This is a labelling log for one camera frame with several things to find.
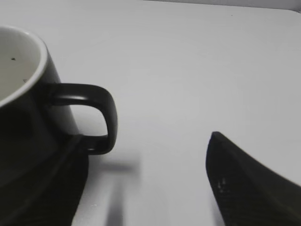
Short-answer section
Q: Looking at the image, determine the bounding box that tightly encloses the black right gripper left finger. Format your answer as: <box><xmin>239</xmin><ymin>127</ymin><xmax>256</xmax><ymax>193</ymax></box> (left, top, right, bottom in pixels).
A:
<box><xmin>0</xmin><ymin>135</ymin><xmax>89</xmax><ymax>226</ymax></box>

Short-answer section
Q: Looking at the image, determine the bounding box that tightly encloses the black mug white inside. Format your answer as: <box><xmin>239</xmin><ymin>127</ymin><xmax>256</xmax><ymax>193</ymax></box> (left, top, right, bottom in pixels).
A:
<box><xmin>0</xmin><ymin>25</ymin><xmax>118</xmax><ymax>186</ymax></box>

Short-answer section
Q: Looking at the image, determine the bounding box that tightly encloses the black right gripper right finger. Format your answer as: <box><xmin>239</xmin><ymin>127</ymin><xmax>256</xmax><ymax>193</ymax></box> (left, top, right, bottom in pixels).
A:
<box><xmin>206</xmin><ymin>131</ymin><xmax>301</xmax><ymax>226</ymax></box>

